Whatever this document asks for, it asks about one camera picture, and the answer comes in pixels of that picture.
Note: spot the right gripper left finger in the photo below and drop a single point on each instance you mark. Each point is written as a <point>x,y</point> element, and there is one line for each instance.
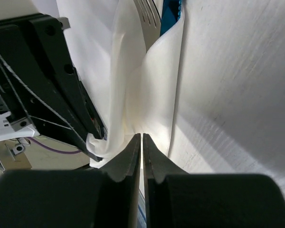
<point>96,198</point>

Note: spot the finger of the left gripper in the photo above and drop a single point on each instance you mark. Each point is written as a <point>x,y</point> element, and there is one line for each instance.
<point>39,84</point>

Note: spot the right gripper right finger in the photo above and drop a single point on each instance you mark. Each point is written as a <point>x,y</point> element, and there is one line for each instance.
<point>177,199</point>

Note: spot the white paper napkin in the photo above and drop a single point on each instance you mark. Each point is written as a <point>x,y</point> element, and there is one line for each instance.
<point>132,89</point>

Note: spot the silver metal fork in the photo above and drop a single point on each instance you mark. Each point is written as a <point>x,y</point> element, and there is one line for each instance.
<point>150,21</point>

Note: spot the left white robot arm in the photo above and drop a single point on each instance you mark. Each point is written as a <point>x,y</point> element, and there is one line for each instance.
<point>4,123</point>

